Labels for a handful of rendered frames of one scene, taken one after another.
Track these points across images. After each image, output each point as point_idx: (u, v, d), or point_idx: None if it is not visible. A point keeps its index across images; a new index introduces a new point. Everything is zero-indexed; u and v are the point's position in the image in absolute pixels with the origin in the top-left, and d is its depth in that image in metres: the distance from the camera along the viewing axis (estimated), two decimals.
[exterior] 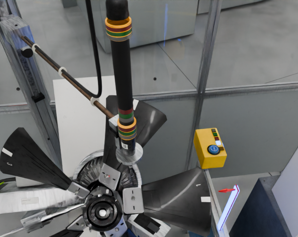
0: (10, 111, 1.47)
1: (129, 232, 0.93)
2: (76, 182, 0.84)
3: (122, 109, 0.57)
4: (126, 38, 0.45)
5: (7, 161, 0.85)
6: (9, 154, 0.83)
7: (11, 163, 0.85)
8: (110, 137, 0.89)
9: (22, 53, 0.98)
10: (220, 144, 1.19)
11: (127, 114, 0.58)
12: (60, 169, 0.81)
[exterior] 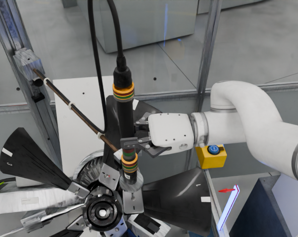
0: (10, 111, 1.47)
1: (129, 232, 0.93)
2: (76, 182, 0.84)
3: (125, 149, 0.67)
4: (129, 99, 0.55)
5: (7, 161, 0.85)
6: (9, 154, 0.83)
7: (11, 163, 0.85)
8: (110, 137, 0.89)
9: (34, 82, 1.08)
10: None
11: (130, 153, 0.68)
12: (60, 169, 0.81)
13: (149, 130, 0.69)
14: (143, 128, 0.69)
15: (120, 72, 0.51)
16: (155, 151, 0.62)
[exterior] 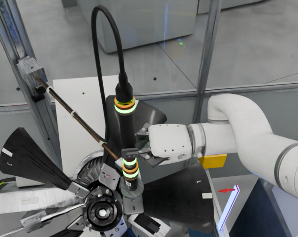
0: (10, 111, 1.47)
1: (129, 232, 0.93)
2: (76, 182, 0.84)
3: (127, 158, 0.70)
4: (131, 113, 0.58)
5: (7, 161, 0.85)
6: (9, 154, 0.83)
7: (11, 163, 0.85)
8: (110, 137, 0.89)
9: (36, 90, 1.11)
10: None
11: (131, 162, 0.71)
12: (60, 169, 0.81)
13: (149, 140, 0.71)
14: (143, 138, 0.72)
15: (122, 88, 0.54)
16: (155, 161, 0.65)
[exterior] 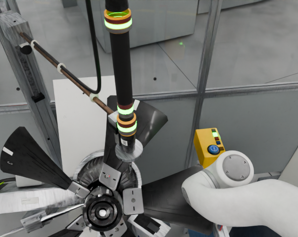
0: (10, 111, 1.47)
1: (129, 232, 0.93)
2: (76, 182, 0.84)
3: (122, 104, 0.56)
4: (125, 30, 0.44)
5: (7, 160, 0.85)
6: (9, 154, 0.83)
7: (11, 162, 0.85)
8: (111, 137, 0.89)
9: (21, 50, 0.97)
10: (220, 144, 1.19)
11: (127, 110, 0.57)
12: (60, 169, 0.81)
13: None
14: None
15: None
16: None
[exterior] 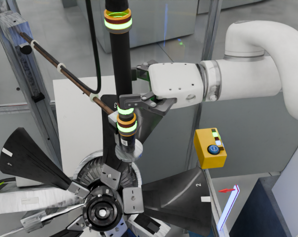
0: (10, 111, 1.47)
1: (80, 234, 0.92)
2: (121, 175, 0.85)
3: None
4: (125, 30, 0.44)
5: None
6: None
7: (116, 106, 0.87)
8: (167, 185, 0.93)
9: (21, 50, 0.97)
10: (220, 144, 1.19)
11: (127, 110, 0.57)
12: None
13: (149, 80, 0.59)
14: (144, 76, 0.59)
15: None
16: (164, 106, 0.51)
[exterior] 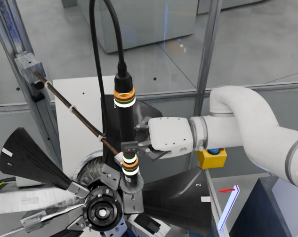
0: (10, 111, 1.47)
1: (80, 234, 0.92)
2: None
3: (126, 152, 0.68)
4: (130, 104, 0.56)
5: None
6: None
7: (116, 106, 0.87)
8: (167, 185, 0.93)
9: (35, 85, 1.09)
10: None
11: (130, 156, 0.69)
12: None
13: (149, 134, 0.70)
14: (143, 131, 0.70)
15: (121, 78, 0.52)
16: (155, 154, 0.63)
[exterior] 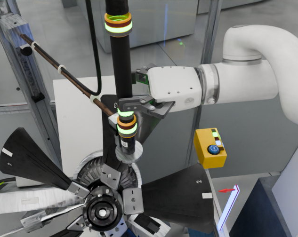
0: (10, 111, 1.47)
1: (80, 234, 0.92)
2: (121, 175, 0.85)
3: None
4: (125, 34, 0.45)
5: None
6: None
7: (116, 106, 0.87)
8: (167, 184, 0.92)
9: (21, 51, 0.98)
10: (220, 144, 1.19)
11: (127, 112, 0.58)
12: None
13: (149, 83, 0.59)
14: (144, 79, 0.60)
15: None
16: (163, 110, 0.51)
